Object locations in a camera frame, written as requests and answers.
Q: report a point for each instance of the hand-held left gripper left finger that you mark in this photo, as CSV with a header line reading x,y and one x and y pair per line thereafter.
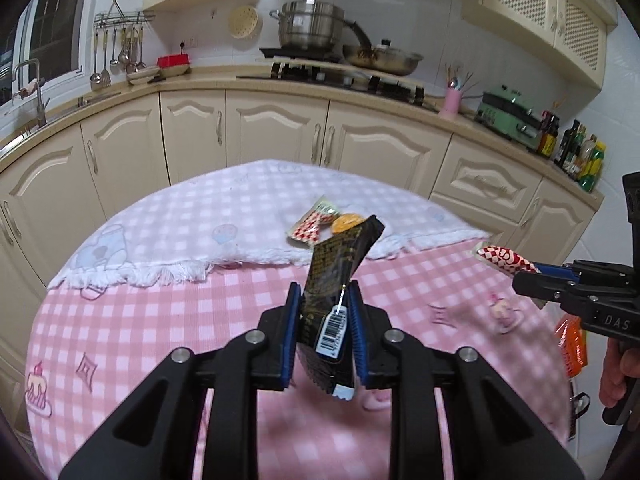
x,y
291,340

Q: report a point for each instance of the black gas stove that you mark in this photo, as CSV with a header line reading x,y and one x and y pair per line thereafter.
x,y
300,71

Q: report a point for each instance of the stainless steel stock pot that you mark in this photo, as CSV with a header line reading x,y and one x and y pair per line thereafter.
x,y
310,25

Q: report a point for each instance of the red white checked snack packet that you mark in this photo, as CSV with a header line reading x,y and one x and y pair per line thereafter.
x,y
310,225

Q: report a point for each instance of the steel kitchen faucet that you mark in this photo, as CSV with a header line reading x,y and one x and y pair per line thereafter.
x,y
39,105

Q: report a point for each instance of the orange plastic bag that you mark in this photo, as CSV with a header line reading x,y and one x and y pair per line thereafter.
x,y
572,345

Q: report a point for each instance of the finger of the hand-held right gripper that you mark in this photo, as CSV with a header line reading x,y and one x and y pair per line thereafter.
x,y
540,287
555,269

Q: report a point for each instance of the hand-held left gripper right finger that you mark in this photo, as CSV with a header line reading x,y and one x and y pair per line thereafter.
x,y
359,340

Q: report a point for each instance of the bundle of wooden chopsticks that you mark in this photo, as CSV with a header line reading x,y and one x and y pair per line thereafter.
x,y
467,82

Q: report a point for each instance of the pink utensil holder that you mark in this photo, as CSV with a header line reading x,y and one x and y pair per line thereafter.
x,y
451,102

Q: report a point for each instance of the black snack packet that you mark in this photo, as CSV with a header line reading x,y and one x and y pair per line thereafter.
x,y
332,265

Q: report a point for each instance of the cream cabinet door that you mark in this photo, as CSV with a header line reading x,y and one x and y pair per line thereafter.
x,y
45,195
195,135
555,215
385,145
125,155
275,130

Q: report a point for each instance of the red white patterned wrapper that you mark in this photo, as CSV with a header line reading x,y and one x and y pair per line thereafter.
x,y
502,257

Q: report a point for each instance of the dark oil bottle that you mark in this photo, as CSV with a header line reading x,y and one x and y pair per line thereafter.
x,y
569,147

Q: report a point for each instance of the pink checked tablecloth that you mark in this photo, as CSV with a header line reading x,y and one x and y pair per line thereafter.
x,y
150,310

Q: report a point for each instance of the green countertop appliance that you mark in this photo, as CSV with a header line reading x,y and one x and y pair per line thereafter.
x,y
505,112

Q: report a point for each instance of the steel ladle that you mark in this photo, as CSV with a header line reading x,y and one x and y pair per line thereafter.
x,y
114,60

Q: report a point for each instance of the white wall socket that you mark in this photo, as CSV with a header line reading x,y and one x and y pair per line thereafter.
x,y
189,43

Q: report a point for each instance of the round beige strainer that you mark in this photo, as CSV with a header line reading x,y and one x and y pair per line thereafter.
x,y
245,22

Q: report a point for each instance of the red dish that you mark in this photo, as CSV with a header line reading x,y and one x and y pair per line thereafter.
x,y
174,64

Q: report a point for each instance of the white checked fringed cloth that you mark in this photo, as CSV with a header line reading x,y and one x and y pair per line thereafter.
x,y
200,210

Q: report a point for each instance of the steel slotted spatula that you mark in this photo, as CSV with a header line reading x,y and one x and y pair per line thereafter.
x,y
97,80

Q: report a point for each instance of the clear condiment bottle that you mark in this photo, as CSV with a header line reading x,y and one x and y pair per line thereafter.
x,y
585,152

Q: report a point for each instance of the steel spoon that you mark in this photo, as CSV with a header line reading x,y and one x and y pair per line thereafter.
x,y
131,67
141,64

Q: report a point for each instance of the steel frying pan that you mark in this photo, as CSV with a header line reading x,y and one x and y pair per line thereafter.
x,y
385,62

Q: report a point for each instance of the steel utensil rack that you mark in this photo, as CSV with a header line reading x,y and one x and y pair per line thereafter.
x,y
125,16

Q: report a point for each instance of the cream cabinet drawer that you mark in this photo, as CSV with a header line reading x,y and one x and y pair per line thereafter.
x,y
487,175

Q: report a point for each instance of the white plate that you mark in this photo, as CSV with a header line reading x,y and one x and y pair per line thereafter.
x,y
142,76

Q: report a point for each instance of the dark soy sauce bottle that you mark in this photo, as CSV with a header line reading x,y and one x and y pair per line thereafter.
x,y
547,137

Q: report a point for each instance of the cream kitchen cabinets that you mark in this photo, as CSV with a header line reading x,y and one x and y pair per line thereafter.
x,y
210,82

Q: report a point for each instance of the person's right hand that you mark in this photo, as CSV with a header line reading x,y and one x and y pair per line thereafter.
x,y
612,375

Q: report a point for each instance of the green yellow plastic bottle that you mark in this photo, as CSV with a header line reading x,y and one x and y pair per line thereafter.
x,y
593,167

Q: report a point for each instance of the kitchen window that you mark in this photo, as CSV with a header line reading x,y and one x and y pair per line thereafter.
x,y
50,20

